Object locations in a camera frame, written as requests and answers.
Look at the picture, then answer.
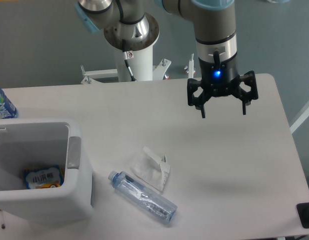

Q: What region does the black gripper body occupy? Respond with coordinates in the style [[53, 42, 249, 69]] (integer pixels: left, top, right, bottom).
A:
[[199, 53, 239, 97]]

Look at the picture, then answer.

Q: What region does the blue labelled water bottle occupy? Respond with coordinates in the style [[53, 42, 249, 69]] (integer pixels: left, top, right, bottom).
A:
[[0, 88, 19, 119]]

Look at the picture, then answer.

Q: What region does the white metal base frame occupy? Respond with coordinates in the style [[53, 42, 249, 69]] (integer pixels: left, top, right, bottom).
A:
[[80, 53, 196, 85]]

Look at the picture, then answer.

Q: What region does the clear plastic bottle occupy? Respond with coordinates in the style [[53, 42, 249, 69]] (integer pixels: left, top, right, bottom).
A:
[[108, 170, 178, 224]]

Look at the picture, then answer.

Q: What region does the white trash can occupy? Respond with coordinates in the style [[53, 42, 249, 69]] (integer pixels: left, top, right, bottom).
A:
[[0, 118, 94, 223]]

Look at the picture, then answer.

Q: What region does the black device at table edge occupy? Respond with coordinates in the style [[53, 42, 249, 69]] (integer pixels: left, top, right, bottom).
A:
[[296, 202, 309, 229]]

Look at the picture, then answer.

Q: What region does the white frame at right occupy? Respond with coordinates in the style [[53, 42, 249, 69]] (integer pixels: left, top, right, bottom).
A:
[[289, 100, 309, 134]]

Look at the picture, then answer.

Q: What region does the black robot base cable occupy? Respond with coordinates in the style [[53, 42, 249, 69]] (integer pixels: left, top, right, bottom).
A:
[[121, 38, 138, 83]]

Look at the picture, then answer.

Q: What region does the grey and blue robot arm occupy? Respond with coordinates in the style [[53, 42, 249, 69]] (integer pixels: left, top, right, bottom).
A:
[[74, 0, 258, 112]]

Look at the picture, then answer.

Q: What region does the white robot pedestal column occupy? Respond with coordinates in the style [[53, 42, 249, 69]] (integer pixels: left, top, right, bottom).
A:
[[103, 13, 160, 82]]

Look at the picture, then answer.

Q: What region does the blue snack packet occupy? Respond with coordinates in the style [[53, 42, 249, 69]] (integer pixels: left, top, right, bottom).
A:
[[23, 165, 64, 190]]

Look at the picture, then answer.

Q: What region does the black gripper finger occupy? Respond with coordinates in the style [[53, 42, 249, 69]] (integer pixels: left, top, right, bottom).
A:
[[230, 70, 259, 116], [186, 78, 213, 118]]

